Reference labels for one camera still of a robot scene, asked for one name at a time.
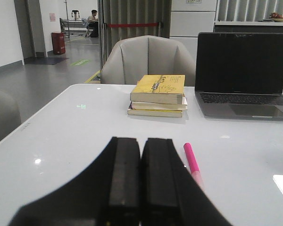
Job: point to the pink highlighter pen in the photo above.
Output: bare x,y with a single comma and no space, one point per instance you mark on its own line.
194,168

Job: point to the seated person in background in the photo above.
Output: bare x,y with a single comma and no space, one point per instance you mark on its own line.
91,24

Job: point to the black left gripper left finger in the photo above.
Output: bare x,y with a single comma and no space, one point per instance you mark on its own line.
106,193

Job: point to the grey armchair at left edge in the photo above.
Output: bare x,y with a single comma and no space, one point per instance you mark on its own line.
10,117

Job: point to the middle book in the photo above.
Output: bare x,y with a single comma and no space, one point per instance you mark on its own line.
156,106

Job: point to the bottom book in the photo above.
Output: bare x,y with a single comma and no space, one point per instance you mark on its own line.
154,113

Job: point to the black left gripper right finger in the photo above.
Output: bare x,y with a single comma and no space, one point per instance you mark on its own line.
170,196

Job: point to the fruit bowl on counter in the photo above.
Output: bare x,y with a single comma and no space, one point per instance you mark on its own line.
276,17

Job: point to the yellow top book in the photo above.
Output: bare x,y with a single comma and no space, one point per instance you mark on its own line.
162,89

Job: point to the red trash bin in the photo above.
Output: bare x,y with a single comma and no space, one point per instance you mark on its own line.
58,43

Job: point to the white cabinet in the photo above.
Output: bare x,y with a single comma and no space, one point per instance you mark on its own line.
188,19

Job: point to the red barrier belt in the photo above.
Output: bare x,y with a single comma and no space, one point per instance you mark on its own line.
105,25

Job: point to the grey laptop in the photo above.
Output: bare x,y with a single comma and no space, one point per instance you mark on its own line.
239,75

